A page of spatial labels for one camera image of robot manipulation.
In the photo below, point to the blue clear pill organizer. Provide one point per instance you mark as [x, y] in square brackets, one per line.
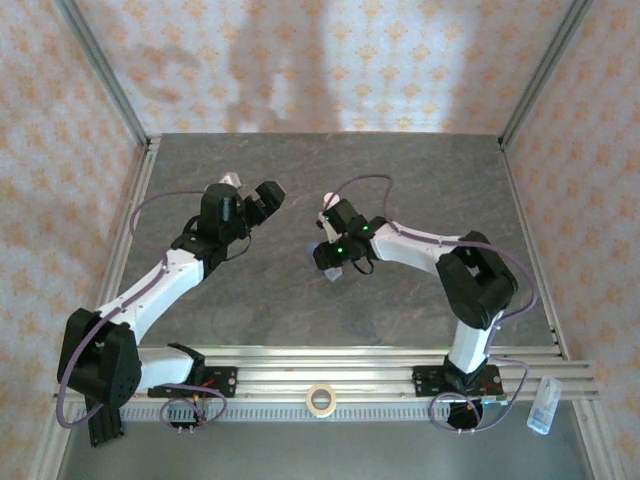
[334, 275]

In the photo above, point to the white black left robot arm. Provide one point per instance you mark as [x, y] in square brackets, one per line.
[150, 295]

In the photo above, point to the beige tape roll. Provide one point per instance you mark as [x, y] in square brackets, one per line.
[321, 410]

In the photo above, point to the grey metal base panel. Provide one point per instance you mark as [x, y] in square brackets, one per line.
[320, 450]

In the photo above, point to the black extrusion bar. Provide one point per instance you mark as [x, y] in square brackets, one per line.
[105, 425]

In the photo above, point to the clear plastic container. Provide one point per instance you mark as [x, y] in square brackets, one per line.
[542, 410]

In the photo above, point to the aluminium side rail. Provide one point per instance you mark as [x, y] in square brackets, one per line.
[516, 190]
[148, 165]

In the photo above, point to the aluminium mounting rail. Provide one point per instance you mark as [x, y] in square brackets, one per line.
[350, 372]

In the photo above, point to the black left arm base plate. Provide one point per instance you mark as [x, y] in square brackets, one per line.
[222, 382]

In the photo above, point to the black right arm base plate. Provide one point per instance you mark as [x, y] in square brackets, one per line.
[425, 382]

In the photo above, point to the aluminium frame post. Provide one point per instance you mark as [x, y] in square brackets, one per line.
[542, 75]
[110, 75]

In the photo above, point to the aluminium frame leg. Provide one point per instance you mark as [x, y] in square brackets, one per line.
[595, 440]
[52, 440]

